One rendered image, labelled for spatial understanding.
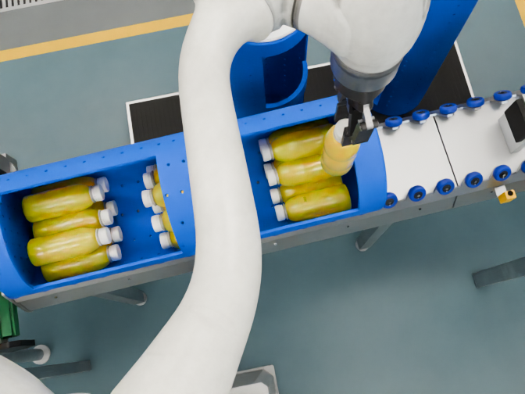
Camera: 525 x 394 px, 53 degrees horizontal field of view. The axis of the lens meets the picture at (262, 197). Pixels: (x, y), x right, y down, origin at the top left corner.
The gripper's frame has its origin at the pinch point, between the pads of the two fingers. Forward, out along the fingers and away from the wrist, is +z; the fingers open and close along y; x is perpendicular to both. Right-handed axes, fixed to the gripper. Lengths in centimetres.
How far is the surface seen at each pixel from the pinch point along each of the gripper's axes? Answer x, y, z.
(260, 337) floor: 31, -29, 144
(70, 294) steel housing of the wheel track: 73, -7, 56
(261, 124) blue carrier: 13.3, 13.1, 22.9
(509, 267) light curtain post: -63, -27, 108
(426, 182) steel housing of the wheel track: -26, -2, 52
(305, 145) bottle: 4.4, 9.0, 31.6
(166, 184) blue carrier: 35.7, 4.2, 20.5
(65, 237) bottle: 62, 1, 31
